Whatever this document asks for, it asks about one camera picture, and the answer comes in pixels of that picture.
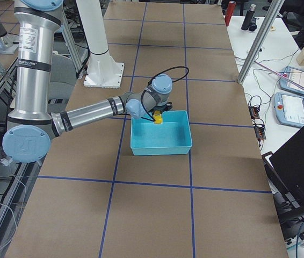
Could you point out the grey office chair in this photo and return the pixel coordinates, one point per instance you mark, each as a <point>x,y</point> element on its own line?
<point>63,78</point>

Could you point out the teach pendant tablet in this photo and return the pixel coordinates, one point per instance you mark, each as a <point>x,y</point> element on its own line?
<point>295,75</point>
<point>289,109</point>

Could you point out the upper teach pendant tablet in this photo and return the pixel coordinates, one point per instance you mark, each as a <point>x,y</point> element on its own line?
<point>295,75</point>

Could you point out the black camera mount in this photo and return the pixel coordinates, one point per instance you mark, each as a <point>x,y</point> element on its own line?
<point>168,106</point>

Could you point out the light blue plastic bin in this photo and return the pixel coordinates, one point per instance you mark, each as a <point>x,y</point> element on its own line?
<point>171,137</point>

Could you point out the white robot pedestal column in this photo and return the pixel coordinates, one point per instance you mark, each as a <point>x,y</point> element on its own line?
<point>102,69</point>

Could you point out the aluminium frame post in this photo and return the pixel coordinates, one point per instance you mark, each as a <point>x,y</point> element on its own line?
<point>272,13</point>

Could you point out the black laptop computer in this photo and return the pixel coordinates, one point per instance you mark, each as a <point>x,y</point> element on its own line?
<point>286,172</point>

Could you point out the robot arm grey silver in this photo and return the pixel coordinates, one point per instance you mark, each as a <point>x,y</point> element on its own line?
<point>39,114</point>

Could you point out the yellow beetle toy car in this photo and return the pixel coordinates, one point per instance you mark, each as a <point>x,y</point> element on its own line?
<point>157,116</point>

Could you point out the green grabber claw stick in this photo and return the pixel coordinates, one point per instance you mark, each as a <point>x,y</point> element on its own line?
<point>280,76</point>

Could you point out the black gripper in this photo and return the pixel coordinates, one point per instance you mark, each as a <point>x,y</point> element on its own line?
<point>160,108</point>

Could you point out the lower teach pendant tablet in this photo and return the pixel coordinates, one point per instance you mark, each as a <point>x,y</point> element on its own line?
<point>289,109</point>

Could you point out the black bottle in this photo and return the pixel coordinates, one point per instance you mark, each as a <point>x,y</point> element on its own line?
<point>249,23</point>

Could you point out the red cylinder bottle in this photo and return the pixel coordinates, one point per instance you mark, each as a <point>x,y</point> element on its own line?
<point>229,12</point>

